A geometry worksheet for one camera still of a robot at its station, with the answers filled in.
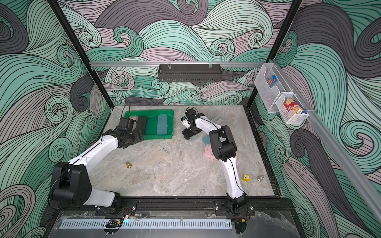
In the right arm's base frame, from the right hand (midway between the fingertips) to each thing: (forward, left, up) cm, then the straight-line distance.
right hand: (193, 134), depth 103 cm
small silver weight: (-31, -37, +2) cm, 49 cm away
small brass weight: (-24, +39, +3) cm, 46 cm away
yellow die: (-31, -29, +2) cm, 43 cm away
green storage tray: (+17, +33, -3) cm, 37 cm away
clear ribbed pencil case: (+8, +23, +1) cm, 24 cm away
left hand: (-10, +35, +12) cm, 38 cm away
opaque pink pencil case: (-16, -9, +2) cm, 18 cm away
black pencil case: (+8, +38, +3) cm, 38 cm away
